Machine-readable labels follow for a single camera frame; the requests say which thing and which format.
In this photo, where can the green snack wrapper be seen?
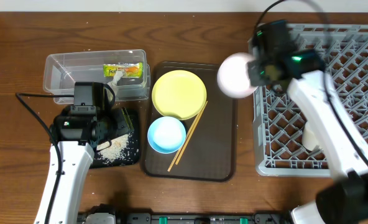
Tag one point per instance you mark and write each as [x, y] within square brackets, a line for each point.
[128, 70]

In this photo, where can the white tissue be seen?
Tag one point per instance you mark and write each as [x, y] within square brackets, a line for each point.
[114, 82]

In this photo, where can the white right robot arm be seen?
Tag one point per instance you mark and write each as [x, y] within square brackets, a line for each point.
[312, 90]

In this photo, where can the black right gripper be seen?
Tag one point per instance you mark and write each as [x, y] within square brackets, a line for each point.
[254, 73]

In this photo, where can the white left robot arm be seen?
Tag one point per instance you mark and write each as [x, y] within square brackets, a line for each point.
[63, 189]

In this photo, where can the brown serving tray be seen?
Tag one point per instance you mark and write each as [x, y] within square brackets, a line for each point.
[211, 152]

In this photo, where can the blue bowl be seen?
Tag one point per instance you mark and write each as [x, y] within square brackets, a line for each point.
[166, 135]

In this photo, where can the black rail with green clips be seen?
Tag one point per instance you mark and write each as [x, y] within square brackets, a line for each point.
[104, 214]

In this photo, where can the pile of rice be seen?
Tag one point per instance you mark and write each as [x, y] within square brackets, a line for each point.
[113, 150]

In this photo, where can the wooden chopstick right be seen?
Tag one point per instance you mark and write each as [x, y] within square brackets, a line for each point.
[190, 133]

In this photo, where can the pink white bowl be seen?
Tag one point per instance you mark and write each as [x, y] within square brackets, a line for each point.
[233, 78]

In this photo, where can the wooden chopstick left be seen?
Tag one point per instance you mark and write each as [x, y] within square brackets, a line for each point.
[176, 155]

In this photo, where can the yellow plate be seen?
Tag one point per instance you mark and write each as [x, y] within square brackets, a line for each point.
[180, 94]

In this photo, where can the wooden chopstick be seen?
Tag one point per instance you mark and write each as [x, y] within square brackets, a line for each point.
[190, 133]
[176, 155]

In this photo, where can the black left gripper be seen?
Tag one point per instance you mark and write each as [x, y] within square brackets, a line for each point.
[124, 121]

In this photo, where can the clear plastic waste bin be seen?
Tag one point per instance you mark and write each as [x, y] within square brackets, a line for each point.
[62, 71]

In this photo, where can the small white green cup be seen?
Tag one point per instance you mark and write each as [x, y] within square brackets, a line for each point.
[309, 140]

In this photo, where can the grey dishwasher rack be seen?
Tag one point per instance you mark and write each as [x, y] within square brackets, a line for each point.
[278, 123]

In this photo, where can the black waste tray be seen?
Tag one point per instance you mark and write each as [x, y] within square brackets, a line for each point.
[84, 157]

